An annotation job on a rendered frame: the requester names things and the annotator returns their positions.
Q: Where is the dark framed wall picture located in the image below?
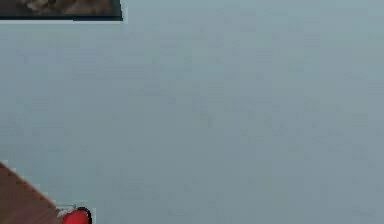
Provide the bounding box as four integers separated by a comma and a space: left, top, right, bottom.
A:
0, 0, 124, 22

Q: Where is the brown wooden furniture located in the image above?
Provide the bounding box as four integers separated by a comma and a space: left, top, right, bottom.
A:
0, 161, 60, 224

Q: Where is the red round object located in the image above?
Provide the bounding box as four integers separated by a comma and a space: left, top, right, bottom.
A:
57, 205, 93, 224

